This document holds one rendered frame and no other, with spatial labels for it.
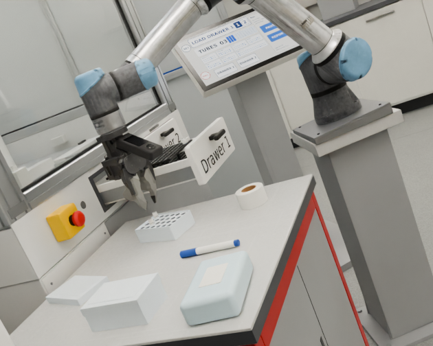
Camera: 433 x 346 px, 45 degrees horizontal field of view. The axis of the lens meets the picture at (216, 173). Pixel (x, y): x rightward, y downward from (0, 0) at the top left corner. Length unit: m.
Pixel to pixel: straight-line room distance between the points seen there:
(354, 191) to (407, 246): 0.27
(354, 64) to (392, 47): 2.86
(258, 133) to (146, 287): 1.53
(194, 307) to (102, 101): 0.62
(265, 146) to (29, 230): 1.35
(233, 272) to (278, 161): 1.60
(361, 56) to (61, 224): 0.92
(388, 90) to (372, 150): 2.77
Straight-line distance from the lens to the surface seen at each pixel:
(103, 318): 0.99
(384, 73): 4.41
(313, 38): 1.51
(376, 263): 1.81
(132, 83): 1.31
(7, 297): 1.42
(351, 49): 1.53
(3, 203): 1.29
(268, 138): 2.41
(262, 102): 2.40
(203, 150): 1.42
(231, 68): 2.26
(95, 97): 1.29
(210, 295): 0.84
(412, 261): 1.86
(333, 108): 1.66
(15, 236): 1.30
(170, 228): 1.25
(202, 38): 2.37
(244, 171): 3.28
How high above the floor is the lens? 1.17
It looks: 14 degrees down
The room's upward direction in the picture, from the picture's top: 22 degrees counter-clockwise
